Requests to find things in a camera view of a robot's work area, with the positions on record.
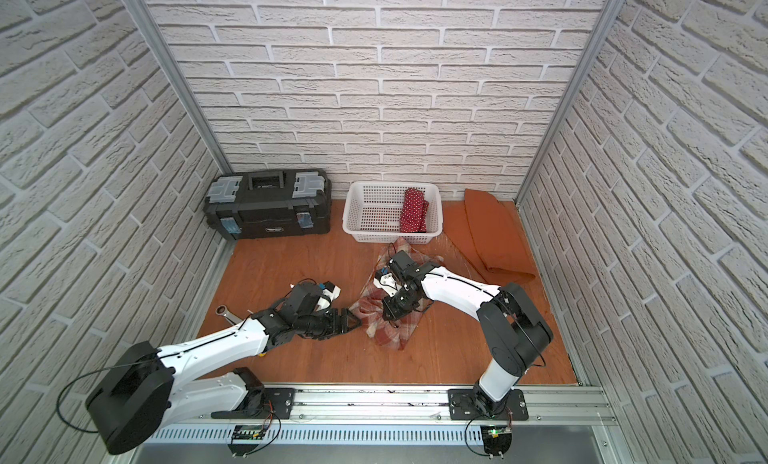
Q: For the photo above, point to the red plaid skirt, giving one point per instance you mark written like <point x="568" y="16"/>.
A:
<point x="368" y="308"/>

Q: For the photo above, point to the orange brown skirt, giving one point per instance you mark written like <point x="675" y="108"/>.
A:
<point x="484" y="231"/>

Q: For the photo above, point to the controller board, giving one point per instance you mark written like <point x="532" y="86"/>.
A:
<point x="246" y="440"/>
<point x="496" y="441"/>

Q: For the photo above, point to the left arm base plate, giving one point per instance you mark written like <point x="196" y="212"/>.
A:
<point x="259" y="404"/>

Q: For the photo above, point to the left controller board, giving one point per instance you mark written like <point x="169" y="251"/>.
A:
<point x="246" y="440"/>

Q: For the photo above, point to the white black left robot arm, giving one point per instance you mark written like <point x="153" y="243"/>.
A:
<point x="151" y="387"/>

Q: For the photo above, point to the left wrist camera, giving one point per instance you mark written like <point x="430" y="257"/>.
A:
<point x="329" y="293"/>

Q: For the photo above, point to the black plastic toolbox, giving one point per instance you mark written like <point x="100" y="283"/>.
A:
<point x="272" y="203"/>

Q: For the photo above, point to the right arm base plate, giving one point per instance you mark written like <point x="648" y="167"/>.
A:
<point x="469" y="404"/>

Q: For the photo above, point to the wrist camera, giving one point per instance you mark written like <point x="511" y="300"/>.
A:
<point x="385" y="280"/>
<point x="329" y="293"/>

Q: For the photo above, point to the red polka dot skirt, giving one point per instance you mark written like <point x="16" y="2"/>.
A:
<point x="414" y="210"/>

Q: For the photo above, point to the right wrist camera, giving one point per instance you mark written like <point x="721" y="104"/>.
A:
<point x="385" y="280"/>

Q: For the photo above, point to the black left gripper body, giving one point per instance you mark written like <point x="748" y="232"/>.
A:
<point x="330" y="323"/>

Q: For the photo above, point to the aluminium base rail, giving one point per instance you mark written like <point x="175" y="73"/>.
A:
<point x="421" y="405"/>

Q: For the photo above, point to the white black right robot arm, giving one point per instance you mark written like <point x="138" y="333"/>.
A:
<point x="515" y="331"/>

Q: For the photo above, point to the silver wrench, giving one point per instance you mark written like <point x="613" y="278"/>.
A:
<point x="232" y="319"/>

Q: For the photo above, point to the white plastic basket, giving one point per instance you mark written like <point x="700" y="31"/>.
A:
<point x="373" y="209"/>

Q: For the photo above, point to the right controller board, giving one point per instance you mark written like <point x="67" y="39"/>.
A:
<point x="496" y="441"/>

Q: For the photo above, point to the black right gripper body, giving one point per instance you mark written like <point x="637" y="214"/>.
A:
<point x="400" y="304"/>

